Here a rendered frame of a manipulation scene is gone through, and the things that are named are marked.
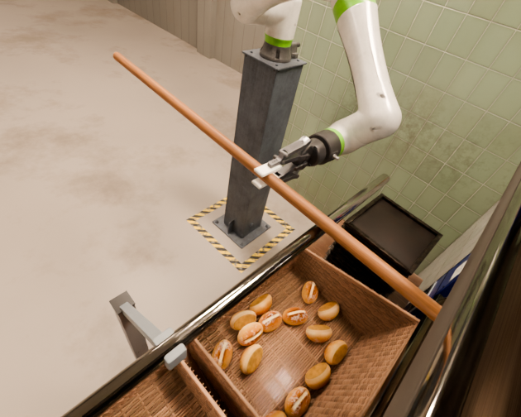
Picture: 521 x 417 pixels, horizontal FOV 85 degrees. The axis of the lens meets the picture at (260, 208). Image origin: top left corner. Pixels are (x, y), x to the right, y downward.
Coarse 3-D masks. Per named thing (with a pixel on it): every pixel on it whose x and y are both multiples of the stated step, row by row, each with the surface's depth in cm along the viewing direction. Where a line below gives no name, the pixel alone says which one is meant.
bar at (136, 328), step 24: (360, 192) 75; (336, 216) 67; (312, 240) 61; (264, 264) 54; (240, 288) 49; (120, 312) 64; (216, 312) 46; (144, 336) 53; (168, 336) 42; (192, 336) 43; (144, 360) 39; (168, 360) 40; (120, 384) 37; (72, 408) 35; (96, 408) 35
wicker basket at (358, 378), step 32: (288, 288) 117; (320, 288) 118; (224, 320) 104; (256, 320) 106; (352, 320) 112; (384, 320) 99; (416, 320) 88; (192, 352) 93; (288, 352) 100; (320, 352) 102; (352, 352) 103; (384, 352) 86; (224, 384) 78; (256, 384) 91; (288, 384) 93; (352, 384) 83; (256, 416) 67; (288, 416) 87; (320, 416) 80; (352, 416) 69
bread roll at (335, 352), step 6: (336, 342) 100; (342, 342) 100; (330, 348) 98; (336, 348) 97; (342, 348) 99; (324, 354) 99; (330, 354) 97; (336, 354) 97; (342, 354) 99; (330, 360) 96; (336, 360) 97
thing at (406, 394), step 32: (512, 192) 42; (480, 256) 31; (512, 288) 29; (448, 320) 25; (512, 320) 26; (512, 352) 24; (416, 384) 20; (480, 384) 22; (512, 384) 22; (384, 416) 20; (480, 416) 20; (512, 416) 21
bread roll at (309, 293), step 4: (304, 284) 118; (308, 284) 115; (312, 284) 115; (316, 284) 117; (304, 288) 115; (308, 288) 113; (312, 288) 113; (316, 288) 114; (304, 292) 113; (308, 292) 112; (312, 292) 112; (316, 292) 113; (304, 296) 113; (308, 296) 112; (312, 296) 111; (316, 296) 113; (304, 300) 113; (308, 300) 112; (312, 300) 112
